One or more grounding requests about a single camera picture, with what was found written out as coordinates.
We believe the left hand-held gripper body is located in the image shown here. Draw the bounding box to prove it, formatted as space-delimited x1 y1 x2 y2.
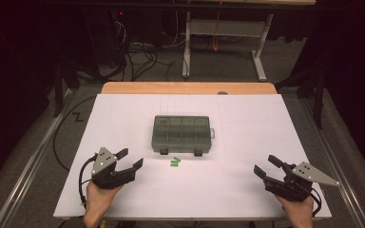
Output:
90 146 137 190

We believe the grey plastic compartment box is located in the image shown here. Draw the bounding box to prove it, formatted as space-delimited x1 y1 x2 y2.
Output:
151 115 217 157

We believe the aluminium floor rail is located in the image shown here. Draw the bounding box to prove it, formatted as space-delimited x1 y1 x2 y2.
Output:
0 88 74 228
298 98 365 228

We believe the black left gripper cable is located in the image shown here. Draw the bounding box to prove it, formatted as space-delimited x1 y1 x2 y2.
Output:
78 153 98 208

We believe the white cable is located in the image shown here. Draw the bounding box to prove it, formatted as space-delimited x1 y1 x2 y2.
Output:
163 12 186 48

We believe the white metal desk frame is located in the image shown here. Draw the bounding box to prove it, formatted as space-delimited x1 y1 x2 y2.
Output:
182 11 274 83

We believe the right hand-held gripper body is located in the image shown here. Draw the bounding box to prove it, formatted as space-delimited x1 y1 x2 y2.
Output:
264 161 340 202

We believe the orange cable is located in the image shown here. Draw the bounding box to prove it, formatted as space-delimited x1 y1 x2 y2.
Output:
213 0 223 52

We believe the white table mat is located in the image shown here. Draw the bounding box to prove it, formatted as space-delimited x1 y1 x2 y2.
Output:
52 93 333 219

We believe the person's right hand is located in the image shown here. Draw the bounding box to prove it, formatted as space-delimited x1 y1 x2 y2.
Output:
275 194 315 228

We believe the dark computer tower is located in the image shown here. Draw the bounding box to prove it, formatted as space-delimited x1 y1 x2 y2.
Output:
85 8 131 69

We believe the black metal stand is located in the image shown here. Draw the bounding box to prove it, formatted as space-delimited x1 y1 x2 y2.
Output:
275 67 327 130
52 60 80 119

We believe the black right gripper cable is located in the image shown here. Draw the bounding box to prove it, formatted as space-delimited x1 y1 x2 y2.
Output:
310 186 323 218

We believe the person's left hand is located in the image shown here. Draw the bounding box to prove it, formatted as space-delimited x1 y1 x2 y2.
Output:
84 183 123 222

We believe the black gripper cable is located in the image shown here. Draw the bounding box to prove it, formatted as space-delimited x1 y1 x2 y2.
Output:
310 186 323 218
78 153 98 208

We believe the tangle of black cables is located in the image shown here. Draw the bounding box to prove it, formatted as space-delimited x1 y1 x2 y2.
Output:
107 41 177 82

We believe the black floor cable loop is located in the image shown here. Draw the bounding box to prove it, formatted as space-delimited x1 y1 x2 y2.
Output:
52 95 98 172

